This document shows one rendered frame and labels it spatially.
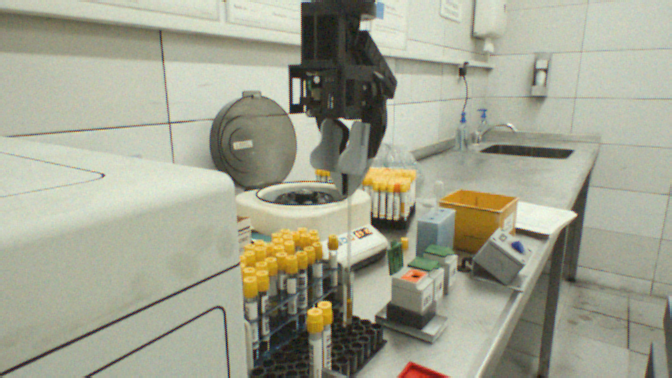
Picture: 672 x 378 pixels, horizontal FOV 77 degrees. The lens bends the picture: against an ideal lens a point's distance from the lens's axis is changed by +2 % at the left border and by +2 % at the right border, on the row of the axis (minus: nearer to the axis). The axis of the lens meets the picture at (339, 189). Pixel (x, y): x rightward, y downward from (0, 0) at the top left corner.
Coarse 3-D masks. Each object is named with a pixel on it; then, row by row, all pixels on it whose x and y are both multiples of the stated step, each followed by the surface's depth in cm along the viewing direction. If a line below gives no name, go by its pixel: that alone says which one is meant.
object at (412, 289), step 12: (396, 276) 59; (408, 276) 59; (420, 276) 59; (396, 288) 59; (408, 288) 58; (420, 288) 57; (432, 288) 60; (396, 300) 59; (408, 300) 58; (420, 300) 57; (420, 312) 58
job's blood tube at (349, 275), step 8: (352, 272) 54; (344, 280) 55; (352, 280) 55; (344, 288) 55; (352, 288) 55; (344, 296) 55; (352, 296) 55; (344, 304) 56; (352, 304) 56; (344, 312) 56; (352, 312) 56; (344, 320) 56; (352, 320) 56
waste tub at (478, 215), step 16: (464, 192) 98; (480, 192) 96; (448, 208) 88; (464, 208) 86; (480, 208) 84; (496, 208) 95; (512, 208) 89; (464, 224) 86; (480, 224) 84; (496, 224) 82; (512, 224) 90; (464, 240) 87; (480, 240) 85
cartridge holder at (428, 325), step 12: (432, 300) 61; (384, 312) 62; (396, 312) 59; (408, 312) 58; (432, 312) 60; (384, 324) 61; (396, 324) 59; (408, 324) 58; (420, 324) 57; (432, 324) 59; (444, 324) 59; (420, 336) 57; (432, 336) 56
